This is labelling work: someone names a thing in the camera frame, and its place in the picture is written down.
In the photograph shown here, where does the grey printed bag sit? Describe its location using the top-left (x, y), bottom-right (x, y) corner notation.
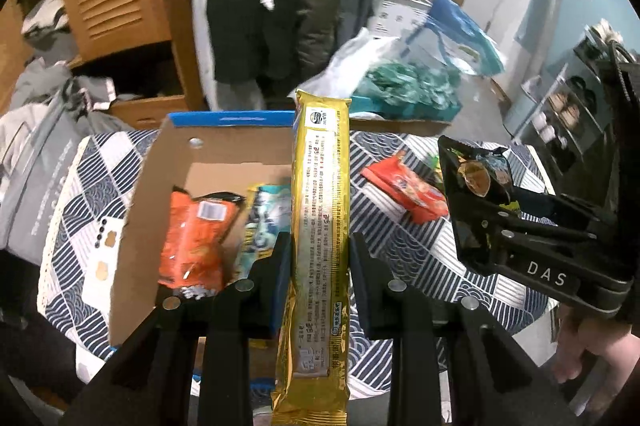
top-left (0, 104), bottom-right (93, 267)

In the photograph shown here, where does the long gold biscuit packet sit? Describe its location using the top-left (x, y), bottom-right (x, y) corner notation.
top-left (270, 89), bottom-right (352, 426)

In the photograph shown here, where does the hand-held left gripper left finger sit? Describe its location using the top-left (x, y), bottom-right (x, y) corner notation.
top-left (60, 231), bottom-right (293, 426)

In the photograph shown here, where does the blue plastic bag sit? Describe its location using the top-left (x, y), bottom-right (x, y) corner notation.
top-left (399, 0), bottom-right (507, 77)

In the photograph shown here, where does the blue and white snack packet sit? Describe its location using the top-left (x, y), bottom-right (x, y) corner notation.
top-left (231, 183), bottom-right (294, 277)

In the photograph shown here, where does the pair of beige shoes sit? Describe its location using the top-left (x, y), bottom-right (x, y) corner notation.
top-left (547, 93), bottom-right (581, 127)

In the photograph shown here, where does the person's right hand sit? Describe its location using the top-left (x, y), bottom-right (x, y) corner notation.
top-left (552, 318), bottom-right (635, 387)

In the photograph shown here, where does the flat brown cardboard box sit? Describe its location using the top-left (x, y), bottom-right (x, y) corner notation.
top-left (345, 116), bottom-right (453, 137)

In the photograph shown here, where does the pale blue bin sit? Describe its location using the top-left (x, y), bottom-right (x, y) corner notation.
top-left (501, 74), bottom-right (547, 137)

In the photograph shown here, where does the black snack packet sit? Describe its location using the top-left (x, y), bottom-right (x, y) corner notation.
top-left (436, 135), bottom-right (517, 267)

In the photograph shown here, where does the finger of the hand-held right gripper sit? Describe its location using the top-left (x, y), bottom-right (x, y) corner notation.
top-left (465, 218), bottom-right (598, 274)
top-left (500, 188), bottom-right (606, 227)

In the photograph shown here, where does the orange snack packet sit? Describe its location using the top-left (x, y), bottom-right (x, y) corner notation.
top-left (156, 187), bottom-right (247, 303)

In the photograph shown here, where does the pair of white shoes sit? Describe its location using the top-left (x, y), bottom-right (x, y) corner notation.
top-left (531, 112), bottom-right (563, 145)

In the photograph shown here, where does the red snack packet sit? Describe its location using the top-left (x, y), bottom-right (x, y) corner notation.
top-left (360, 154), bottom-right (451, 225)

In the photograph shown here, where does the white hanging shirt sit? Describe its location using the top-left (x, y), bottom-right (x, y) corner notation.
top-left (189, 0), bottom-right (223, 109)

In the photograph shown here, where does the blue cardboard box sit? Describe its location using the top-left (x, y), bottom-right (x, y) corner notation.
top-left (102, 110), bottom-right (301, 399)

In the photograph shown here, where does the shoe rack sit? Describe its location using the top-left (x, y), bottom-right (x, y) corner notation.
top-left (514, 20), bottom-right (618, 179)

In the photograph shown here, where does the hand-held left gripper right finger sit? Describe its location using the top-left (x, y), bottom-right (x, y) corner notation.
top-left (347, 232), bottom-right (576, 426)

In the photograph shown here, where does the white plastic bag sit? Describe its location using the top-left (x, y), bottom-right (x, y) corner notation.
top-left (289, 27), bottom-right (392, 107)

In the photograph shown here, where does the navy patterned tablecloth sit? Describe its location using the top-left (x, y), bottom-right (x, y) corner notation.
top-left (37, 128), bottom-right (562, 401)

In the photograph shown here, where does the green snack packet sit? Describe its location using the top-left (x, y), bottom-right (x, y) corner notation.
top-left (429, 152), bottom-right (449, 187)

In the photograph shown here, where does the pair of black shoes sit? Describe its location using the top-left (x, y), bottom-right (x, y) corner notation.
top-left (567, 76), bottom-right (601, 107)

